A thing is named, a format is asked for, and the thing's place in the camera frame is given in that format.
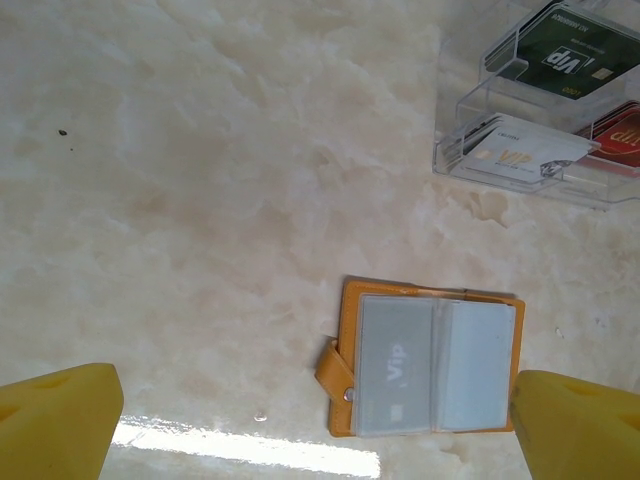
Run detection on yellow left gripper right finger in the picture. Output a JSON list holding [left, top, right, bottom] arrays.
[[508, 368, 640, 480]]

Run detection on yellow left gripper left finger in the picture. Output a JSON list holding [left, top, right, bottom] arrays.
[[0, 363, 125, 480]]

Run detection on orange leather card holder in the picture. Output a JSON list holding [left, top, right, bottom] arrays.
[[313, 275, 527, 440]]

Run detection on grey VIP card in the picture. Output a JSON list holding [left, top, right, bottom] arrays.
[[358, 294, 434, 435]]

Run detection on clear acrylic card stand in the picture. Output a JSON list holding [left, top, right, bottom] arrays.
[[430, 0, 640, 205]]

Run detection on white VIP card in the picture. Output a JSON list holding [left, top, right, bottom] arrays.
[[452, 113, 601, 182]]

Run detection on red VIP card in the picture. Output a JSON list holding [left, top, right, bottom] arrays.
[[574, 99, 640, 169]]

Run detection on dark VIP card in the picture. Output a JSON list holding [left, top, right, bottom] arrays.
[[492, 2, 640, 101]]

